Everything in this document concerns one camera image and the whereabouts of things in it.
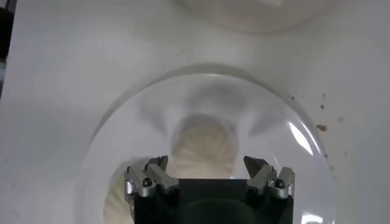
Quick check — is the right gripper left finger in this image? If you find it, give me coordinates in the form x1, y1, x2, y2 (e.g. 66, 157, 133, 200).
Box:
124, 155, 180, 198

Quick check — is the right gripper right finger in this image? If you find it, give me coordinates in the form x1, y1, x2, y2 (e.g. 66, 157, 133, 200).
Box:
243, 155, 296, 199

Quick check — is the white steamed baozi bun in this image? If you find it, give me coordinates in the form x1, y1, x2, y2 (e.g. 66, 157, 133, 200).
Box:
169, 114, 241, 180
102, 178, 135, 224

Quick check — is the white round plate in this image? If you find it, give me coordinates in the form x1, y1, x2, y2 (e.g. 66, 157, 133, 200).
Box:
75, 63, 336, 224

